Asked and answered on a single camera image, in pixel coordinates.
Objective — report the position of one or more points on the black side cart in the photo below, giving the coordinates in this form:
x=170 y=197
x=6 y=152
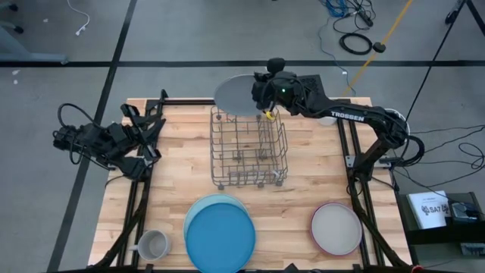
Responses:
x=435 y=237

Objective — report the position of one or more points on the red stop button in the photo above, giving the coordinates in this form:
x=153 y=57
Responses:
x=417 y=269

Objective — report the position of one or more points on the white mug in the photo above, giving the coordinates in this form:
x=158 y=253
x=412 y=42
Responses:
x=326 y=121

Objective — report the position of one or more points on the grey labelled box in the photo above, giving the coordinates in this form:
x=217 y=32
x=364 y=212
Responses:
x=473 y=249

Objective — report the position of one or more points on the yellow tape tag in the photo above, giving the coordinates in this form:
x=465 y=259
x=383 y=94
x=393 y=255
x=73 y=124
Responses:
x=270 y=115

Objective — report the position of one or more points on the grey plate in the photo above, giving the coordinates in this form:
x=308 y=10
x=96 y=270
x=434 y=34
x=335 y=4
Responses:
x=235 y=95

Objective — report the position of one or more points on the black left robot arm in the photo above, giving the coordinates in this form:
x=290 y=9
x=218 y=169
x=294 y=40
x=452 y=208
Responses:
x=87 y=138

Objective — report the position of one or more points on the black perforated floor grate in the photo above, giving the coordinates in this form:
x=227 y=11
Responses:
x=314 y=85

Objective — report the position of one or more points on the white printed booklet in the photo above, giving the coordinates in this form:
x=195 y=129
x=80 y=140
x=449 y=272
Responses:
x=428 y=210

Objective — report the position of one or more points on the black tripod stand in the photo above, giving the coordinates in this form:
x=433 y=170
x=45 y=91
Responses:
x=452 y=15

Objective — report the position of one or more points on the grey furniture base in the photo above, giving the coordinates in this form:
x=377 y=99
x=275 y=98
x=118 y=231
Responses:
x=38 y=58

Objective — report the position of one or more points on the dark blue plate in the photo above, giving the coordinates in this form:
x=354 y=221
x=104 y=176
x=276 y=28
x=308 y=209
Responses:
x=219 y=239

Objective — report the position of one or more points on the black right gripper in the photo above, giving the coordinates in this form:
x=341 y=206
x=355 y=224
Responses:
x=276 y=95

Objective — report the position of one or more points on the black metal table frame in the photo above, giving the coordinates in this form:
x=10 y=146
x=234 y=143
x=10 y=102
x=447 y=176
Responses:
x=182 y=101

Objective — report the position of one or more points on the black electronic device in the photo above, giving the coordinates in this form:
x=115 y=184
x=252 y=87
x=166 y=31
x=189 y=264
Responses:
x=464 y=212

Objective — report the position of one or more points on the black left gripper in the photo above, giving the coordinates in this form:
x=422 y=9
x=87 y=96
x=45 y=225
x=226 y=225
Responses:
x=121 y=136

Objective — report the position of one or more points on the black power strip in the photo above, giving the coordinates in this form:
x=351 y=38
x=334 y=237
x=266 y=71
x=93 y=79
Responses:
x=365 y=18

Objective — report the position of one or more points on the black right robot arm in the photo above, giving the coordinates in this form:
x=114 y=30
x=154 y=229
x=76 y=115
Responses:
x=360 y=115

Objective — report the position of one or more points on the white plastic strip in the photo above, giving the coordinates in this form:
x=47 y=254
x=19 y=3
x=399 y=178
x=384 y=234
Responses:
x=276 y=173

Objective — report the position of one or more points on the grey mug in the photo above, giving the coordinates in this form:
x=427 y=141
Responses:
x=153 y=245

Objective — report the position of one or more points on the purple plate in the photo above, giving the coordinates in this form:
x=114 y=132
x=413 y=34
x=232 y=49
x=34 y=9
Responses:
x=336 y=229

